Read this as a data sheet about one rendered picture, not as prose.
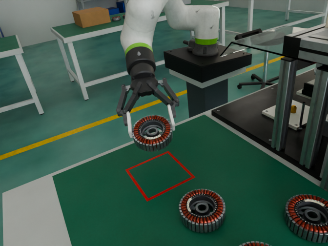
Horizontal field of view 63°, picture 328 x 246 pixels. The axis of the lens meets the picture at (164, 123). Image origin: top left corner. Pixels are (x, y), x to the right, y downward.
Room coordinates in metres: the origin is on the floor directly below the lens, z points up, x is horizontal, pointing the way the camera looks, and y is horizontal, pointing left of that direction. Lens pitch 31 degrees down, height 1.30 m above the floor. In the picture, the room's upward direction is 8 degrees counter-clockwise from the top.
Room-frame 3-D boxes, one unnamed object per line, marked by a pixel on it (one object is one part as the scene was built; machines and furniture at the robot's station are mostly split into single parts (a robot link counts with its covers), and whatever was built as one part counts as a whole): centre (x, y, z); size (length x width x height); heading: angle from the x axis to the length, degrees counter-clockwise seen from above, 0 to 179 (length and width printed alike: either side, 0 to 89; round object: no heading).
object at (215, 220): (0.45, -0.06, 0.77); 0.11 x 0.11 x 0.04
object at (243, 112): (0.85, -0.58, 0.76); 0.64 x 0.47 x 0.02; 115
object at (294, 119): (0.81, -0.47, 0.78); 0.15 x 0.15 x 0.01; 25
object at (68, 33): (3.74, 0.11, 0.38); 2.20 x 0.90 x 0.75; 115
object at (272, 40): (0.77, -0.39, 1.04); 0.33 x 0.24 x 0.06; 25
